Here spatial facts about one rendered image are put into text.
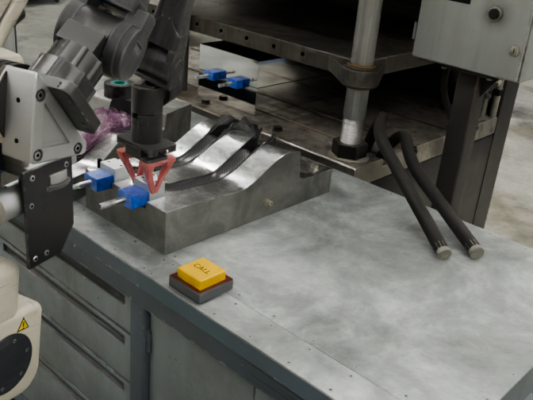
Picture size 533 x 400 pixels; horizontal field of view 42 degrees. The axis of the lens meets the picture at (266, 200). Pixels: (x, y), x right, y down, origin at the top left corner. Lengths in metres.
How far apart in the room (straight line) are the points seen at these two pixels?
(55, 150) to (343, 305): 0.57
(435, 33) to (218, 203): 0.79
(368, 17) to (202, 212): 0.73
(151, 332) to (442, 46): 1.01
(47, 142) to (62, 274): 0.80
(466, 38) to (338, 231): 0.63
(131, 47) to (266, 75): 1.26
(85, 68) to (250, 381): 0.60
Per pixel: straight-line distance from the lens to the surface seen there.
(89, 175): 1.39
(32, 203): 1.07
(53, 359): 1.85
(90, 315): 1.63
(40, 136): 0.88
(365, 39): 1.82
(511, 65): 1.77
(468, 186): 2.53
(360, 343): 1.13
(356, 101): 1.86
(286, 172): 1.49
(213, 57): 2.29
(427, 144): 2.15
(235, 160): 1.49
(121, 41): 0.94
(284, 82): 2.26
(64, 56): 0.91
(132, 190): 1.31
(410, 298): 1.27
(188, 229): 1.33
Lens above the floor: 1.45
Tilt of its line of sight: 24 degrees down
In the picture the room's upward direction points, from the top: 5 degrees clockwise
